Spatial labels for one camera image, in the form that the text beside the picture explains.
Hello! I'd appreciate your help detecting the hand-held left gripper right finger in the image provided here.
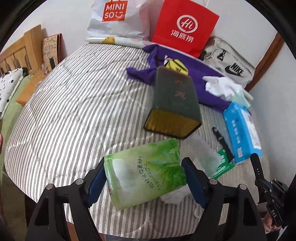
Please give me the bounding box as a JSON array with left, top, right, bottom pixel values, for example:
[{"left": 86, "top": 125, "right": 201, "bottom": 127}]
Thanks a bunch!
[{"left": 181, "top": 157, "right": 271, "bottom": 241}]

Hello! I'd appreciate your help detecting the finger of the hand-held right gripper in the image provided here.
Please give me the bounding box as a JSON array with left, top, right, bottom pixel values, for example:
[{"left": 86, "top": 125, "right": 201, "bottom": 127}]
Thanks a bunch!
[{"left": 251, "top": 153, "right": 265, "bottom": 186}]

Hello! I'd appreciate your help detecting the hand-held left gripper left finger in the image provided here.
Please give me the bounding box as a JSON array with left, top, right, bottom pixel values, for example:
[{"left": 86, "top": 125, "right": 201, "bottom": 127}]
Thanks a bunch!
[{"left": 24, "top": 160, "right": 108, "bottom": 241}]

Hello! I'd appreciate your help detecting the white drawstring pouch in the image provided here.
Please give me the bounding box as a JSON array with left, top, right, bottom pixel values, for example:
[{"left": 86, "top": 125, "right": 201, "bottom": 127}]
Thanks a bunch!
[{"left": 183, "top": 137, "right": 222, "bottom": 179}]

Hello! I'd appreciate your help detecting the green printed packet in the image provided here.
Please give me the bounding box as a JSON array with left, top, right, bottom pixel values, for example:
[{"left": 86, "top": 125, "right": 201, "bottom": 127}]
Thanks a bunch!
[{"left": 211, "top": 148, "right": 235, "bottom": 180}]

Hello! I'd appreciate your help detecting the blue tissue pack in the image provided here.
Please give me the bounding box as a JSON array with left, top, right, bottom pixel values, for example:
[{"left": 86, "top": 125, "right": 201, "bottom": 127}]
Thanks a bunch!
[{"left": 223, "top": 101, "right": 264, "bottom": 165}]

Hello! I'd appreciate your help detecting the green tissue pack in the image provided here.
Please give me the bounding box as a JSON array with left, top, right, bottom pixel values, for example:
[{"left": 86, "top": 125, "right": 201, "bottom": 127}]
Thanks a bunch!
[{"left": 104, "top": 138, "right": 188, "bottom": 210}]

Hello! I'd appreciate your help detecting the mint green cloth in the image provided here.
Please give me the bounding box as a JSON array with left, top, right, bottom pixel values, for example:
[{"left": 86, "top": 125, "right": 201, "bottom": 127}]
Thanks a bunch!
[{"left": 231, "top": 89, "right": 253, "bottom": 109}]

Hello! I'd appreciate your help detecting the white glove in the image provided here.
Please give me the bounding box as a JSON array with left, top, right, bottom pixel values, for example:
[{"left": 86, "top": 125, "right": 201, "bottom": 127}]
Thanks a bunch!
[{"left": 203, "top": 75, "right": 243, "bottom": 100}]

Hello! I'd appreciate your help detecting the dark green box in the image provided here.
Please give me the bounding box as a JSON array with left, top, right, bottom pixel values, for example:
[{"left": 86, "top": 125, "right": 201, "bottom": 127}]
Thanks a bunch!
[{"left": 143, "top": 65, "right": 202, "bottom": 140}]

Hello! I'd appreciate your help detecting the purple towel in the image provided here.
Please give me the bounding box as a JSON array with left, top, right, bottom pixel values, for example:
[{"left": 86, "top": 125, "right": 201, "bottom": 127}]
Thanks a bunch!
[{"left": 126, "top": 44, "right": 233, "bottom": 113}]

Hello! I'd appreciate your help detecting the yellow snack packet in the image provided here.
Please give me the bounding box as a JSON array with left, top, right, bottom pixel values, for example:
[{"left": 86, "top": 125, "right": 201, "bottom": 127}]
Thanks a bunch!
[{"left": 165, "top": 59, "right": 189, "bottom": 76}]

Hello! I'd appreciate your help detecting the person's right hand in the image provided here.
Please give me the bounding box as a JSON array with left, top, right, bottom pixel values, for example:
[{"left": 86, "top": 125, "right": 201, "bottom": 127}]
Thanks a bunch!
[{"left": 264, "top": 209, "right": 281, "bottom": 234}]

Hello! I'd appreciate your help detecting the grey striped mattress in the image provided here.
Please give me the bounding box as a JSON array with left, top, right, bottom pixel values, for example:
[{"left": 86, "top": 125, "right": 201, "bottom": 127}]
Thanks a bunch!
[{"left": 3, "top": 43, "right": 271, "bottom": 232}]

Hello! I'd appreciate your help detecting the grey waist bag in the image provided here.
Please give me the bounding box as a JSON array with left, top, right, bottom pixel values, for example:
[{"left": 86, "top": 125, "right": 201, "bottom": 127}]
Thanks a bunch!
[{"left": 200, "top": 36, "right": 256, "bottom": 90}]

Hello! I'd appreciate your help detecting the light green bed sheet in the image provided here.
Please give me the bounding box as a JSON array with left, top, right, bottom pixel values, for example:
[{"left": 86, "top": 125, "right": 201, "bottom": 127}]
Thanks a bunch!
[{"left": 0, "top": 76, "right": 26, "bottom": 167}]

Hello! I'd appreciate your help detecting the wooden nightstand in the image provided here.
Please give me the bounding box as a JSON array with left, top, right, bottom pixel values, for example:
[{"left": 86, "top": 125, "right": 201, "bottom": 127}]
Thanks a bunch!
[{"left": 17, "top": 70, "right": 50, "bottom": 107}]

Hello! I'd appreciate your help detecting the clear glass bottle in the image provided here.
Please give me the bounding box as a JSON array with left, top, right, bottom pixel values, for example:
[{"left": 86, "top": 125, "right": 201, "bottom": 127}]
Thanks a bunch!
[{"left": 39, "top": 62, "right": 50, "bottom": 76}]

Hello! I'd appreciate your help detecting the white black-dotted pillow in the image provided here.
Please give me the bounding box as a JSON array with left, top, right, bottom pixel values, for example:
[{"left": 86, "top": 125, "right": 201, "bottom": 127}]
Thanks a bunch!
[{"left": 0, "top": 67, "right": 27, "bottom": 120}]

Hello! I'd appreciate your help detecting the brown picture book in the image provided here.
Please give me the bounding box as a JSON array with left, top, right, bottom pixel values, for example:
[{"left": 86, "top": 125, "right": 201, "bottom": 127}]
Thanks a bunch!
[{"left": 42, "top": 33, "right": 63, "bottom": 70}]

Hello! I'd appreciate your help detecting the red paper bag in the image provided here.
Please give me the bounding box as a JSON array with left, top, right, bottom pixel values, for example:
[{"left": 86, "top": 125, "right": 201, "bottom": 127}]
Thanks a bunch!
[{"left": 151, "top": 0, "right": 220, "bottom": 58}]

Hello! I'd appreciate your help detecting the wooden headboard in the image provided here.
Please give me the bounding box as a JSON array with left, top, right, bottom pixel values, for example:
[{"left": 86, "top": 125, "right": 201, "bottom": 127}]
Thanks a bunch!
[{"left": 0, "top": 24, "right": 44, "bottom": 77}]

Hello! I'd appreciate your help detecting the white plastic shopping bag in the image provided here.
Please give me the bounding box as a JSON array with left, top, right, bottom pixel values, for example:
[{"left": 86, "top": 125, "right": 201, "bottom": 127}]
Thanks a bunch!
[{"left": 87, "top": 0, "right": 151, "bottom": 44}]

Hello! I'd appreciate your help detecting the brown wooden door frame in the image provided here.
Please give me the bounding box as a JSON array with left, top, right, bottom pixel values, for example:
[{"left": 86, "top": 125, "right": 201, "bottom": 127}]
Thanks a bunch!
[{"left": 244, "top": 32, "right": 285, "bottom": 93}]

